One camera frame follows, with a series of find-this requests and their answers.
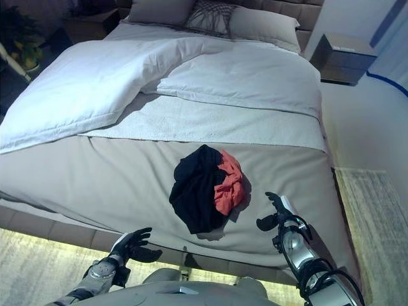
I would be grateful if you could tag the red orange garment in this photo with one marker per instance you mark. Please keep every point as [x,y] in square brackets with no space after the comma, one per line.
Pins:
[229,188]

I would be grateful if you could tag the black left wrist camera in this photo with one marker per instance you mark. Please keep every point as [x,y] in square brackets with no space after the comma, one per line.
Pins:
[122,277]

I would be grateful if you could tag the green potted plant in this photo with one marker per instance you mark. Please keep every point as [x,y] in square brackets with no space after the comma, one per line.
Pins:
[22,32]

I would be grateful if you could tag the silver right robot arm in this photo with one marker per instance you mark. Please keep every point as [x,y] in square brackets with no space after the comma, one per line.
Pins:
[303,255]

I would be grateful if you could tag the black garment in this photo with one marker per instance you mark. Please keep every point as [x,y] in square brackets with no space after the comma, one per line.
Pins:
[194,191]

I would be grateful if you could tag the grey robot torso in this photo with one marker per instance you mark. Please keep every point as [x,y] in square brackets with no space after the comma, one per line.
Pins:
[191,290]

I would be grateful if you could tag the white slanted pole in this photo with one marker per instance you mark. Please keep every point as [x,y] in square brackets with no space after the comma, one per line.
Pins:
[16,62]

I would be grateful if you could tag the plain beige pillow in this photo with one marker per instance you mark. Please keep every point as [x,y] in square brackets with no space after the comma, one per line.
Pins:
[261,25]
[159,11]

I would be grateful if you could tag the dark wooden nightstand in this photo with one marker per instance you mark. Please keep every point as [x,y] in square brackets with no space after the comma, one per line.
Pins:
[92,27]

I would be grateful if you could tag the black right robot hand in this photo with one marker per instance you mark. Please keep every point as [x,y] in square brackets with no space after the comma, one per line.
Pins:
[285,210]

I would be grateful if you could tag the grey patterned pillow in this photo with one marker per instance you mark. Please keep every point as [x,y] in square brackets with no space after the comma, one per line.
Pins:
[210,17]

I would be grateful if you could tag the brown two-drawer nightstand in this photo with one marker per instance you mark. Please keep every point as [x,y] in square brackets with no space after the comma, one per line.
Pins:
[344,60]

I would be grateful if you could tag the large grey bed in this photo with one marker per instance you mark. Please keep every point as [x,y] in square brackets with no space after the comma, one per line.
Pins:
[111,178]
[63,229]

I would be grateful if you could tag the brown padded headboard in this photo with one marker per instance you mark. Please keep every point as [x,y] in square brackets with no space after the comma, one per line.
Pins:
[303,19]

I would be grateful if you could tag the white textured blanket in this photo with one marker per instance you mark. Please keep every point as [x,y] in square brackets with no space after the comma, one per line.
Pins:
[223,124]

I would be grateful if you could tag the white smooth duvet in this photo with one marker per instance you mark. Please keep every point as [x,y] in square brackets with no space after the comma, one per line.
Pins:
[79,79]

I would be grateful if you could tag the grey striped area rug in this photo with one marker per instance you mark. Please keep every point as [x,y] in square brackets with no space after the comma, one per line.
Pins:
[376,216]

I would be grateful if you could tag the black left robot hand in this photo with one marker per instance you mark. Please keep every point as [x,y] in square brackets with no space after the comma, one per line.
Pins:
[134,245]

